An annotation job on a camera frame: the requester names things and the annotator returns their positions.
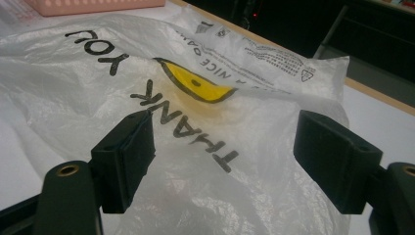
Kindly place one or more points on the pink plastic basket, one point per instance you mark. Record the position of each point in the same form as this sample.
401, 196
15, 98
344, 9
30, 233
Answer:
94, 6

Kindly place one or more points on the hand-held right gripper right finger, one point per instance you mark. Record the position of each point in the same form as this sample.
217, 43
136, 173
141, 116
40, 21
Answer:
332, 160

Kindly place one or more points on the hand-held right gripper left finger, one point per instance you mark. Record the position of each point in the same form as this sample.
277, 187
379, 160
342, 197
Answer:
122, 163

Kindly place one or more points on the white printed plastic bag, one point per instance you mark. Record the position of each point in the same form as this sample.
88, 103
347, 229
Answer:
98, 98

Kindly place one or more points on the dark metal stand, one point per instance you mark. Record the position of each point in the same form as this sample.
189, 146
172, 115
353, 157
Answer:
359, 36

